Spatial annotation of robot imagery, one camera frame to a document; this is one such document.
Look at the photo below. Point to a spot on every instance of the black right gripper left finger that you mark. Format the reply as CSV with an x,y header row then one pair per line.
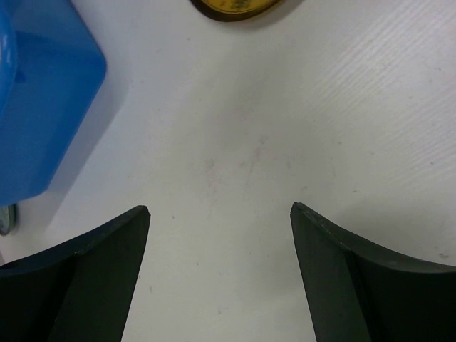
x,y
79,290

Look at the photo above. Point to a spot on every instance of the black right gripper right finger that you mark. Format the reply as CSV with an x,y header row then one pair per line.
x,y
358,290

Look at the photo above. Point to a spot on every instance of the celadon blue pattern plate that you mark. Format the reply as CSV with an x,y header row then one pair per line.
x,y
7,219

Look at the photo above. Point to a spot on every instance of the yellow patterned plate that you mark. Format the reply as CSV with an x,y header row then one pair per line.
x,y
233,10

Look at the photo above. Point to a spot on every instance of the blue plastic bin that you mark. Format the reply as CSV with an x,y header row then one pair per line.
x,y
51,70

